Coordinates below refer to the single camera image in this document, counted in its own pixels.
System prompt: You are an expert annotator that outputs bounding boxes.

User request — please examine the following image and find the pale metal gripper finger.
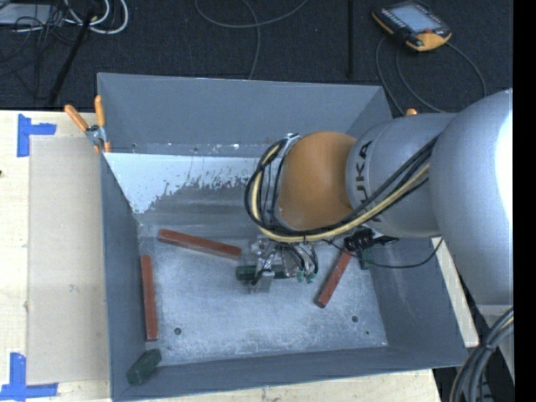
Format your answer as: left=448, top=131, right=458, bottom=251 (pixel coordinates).
left=246, top=271, right=276, bottom=295
left=249, top=240, right=269, bottom=269

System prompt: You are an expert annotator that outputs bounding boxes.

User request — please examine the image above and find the grey metal bin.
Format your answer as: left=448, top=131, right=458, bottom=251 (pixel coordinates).
left=95, top=72, right=470, bottom=401

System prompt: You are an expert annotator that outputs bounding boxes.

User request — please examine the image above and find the red-brown flat block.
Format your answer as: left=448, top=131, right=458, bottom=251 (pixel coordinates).
left=314, top=249, right=354, bottom=309
left=139, top=254, right=160, bottom=343
left=157, top=228, right=243, bottom=261

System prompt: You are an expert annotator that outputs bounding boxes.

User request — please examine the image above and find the dark green flat block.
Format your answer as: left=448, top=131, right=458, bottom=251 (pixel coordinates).
left=126, top=348, right=163, bottom=386

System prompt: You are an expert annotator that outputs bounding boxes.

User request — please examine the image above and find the pale flat board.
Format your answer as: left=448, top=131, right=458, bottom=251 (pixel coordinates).
left=25, top=135, right=111, bottom=386

